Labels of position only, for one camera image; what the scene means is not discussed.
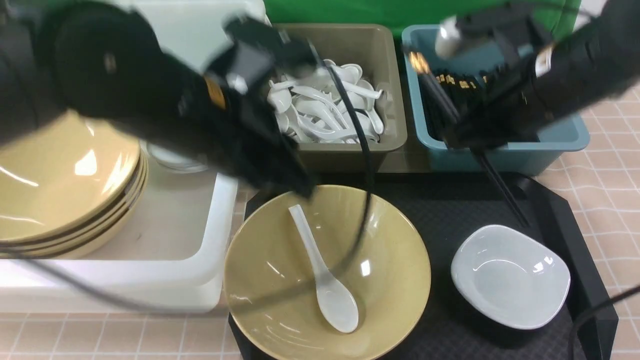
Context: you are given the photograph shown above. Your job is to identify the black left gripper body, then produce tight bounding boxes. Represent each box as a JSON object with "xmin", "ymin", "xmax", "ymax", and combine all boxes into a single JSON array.
[{"xmin": 204, "ymin": 14, "xmax": 319, "ymax": 198}]

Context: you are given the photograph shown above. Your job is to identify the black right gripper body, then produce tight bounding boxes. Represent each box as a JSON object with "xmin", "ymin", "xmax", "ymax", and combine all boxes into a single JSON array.
[{"xmin": 434, "ymin": 5, "xmax": 556, "ymax": 151}]

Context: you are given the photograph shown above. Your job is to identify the black chopstick gold band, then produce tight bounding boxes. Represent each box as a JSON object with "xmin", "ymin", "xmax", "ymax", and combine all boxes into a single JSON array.
[{"xmin": 410, "ymin": 52, "xmax": 531, "ymax": 228}]

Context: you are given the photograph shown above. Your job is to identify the yellow noodle bowl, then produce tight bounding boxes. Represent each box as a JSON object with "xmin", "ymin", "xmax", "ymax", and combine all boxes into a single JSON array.
[{"xmin": 223, "ymin": 185, "xmax": 431, "ymax": 360}]

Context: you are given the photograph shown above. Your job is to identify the white sauce dish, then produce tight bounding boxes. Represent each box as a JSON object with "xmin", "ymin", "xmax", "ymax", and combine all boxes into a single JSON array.
[{"xmin": 450, "ymin": 224, "xmax": 572, "ymax": 331}]

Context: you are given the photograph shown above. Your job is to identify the white soup spoon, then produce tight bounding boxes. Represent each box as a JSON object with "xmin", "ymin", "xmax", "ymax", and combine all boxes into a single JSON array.
[{"xmin": 288, "ymin": 204, "xmax": 359, "ymax": 334}]

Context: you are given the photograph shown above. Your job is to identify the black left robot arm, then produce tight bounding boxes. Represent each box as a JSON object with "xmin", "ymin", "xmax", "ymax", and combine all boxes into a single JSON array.
[{"xmin": 0, "ymin": 0, "xmax": 319, "ymax": 198}]

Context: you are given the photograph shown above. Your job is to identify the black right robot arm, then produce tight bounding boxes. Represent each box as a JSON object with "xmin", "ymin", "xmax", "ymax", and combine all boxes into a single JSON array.
[{"xmin": 436, "ymin": 0, "xmax": 639, "ymax": 150}]

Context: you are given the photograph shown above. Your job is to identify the green cloth backdrop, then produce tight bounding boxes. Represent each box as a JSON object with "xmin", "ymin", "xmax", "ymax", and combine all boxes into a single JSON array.
[{"xmin": 264, "ymin": 0, "xmax": 581, "ymax": 39}]

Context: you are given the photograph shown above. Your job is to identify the pile of white spoons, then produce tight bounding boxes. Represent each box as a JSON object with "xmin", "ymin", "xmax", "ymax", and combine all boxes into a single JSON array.
[{"xmin": 267, "ymin": 59, "xmax": 391, "ymax": 144}]

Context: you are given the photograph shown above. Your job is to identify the blue chopstick bin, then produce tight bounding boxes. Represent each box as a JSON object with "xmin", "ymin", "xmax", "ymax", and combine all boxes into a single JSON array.
[{"xmin": 401, "ymin": 24, "xmax": 590, "ymax": 176}]

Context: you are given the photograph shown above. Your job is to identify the stack of white dishes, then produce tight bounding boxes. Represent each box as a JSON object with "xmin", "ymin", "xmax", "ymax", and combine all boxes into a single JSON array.
[{"xmin": 140, "ymin": 141, "xmax": 209, "ymax": 174}]

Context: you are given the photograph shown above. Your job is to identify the pile of black chopsticks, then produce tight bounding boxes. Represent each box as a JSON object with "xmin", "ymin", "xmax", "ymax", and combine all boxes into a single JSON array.
[{"xmin": 418, "ymin": 68, "xmax": 492, "ymax": 142}]

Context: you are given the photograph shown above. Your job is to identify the checkered peach tablecloth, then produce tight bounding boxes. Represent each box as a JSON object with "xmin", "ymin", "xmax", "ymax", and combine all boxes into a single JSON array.
[{"xmin": 0, "ymin": 86, "xmax": 640, "ymax": 360}]

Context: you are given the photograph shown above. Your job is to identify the black serving tray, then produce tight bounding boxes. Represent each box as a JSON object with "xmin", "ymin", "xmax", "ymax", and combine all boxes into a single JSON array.
[{"xmin": 229, "ymin": 172, "xmax": 619, "ymax": 360}]

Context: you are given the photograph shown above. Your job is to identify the large white plastic tub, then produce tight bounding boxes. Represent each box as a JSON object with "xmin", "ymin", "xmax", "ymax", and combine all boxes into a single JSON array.
[{"xmin": 0, "ymin": 0, "xmax": 267, "ymax": 314}]

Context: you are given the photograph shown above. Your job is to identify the olive green spoon bin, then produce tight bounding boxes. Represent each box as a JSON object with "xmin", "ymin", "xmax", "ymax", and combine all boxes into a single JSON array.
[{"xmin": 275, "ymin": 23, "xmax": 408, "ymax": 173}]

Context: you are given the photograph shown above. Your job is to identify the stack of yellow bowls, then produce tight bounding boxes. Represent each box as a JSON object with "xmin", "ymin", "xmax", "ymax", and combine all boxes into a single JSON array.
[{"xmin": 0, "ymin": 111, "xmax": 149, "ymax": 259}]

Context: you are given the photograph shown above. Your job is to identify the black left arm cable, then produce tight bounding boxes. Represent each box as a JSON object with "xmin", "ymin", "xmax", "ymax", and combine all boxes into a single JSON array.
[{"xmin": 0, "ymin": 60, "xmax": 376, "ymax": 316}]

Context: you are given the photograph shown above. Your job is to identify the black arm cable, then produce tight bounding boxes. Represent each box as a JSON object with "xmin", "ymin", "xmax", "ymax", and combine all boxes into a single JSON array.
[
  {"xmin": 0, "ymin": 60, "xmax": 376, "ymax": 316},
  {"xmin": 567, "ymin": 285, "xmax": 640, "ymax": 360}
]

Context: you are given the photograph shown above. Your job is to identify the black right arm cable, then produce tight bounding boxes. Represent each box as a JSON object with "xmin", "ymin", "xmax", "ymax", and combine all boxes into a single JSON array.
[{"xmin": 567, "ymin": 285, "xmax": 640, "ymax": 360}]

